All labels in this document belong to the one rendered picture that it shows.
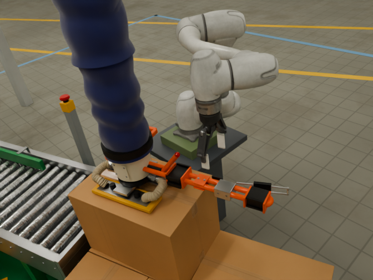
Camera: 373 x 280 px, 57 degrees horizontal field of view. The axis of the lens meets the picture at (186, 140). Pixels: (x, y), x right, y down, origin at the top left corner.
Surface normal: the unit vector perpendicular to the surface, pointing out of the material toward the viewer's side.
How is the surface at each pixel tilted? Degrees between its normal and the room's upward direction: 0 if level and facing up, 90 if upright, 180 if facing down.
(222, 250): 0
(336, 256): 0
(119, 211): 0
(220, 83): 93
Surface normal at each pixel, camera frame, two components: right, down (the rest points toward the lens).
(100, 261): -0.12, -0.81
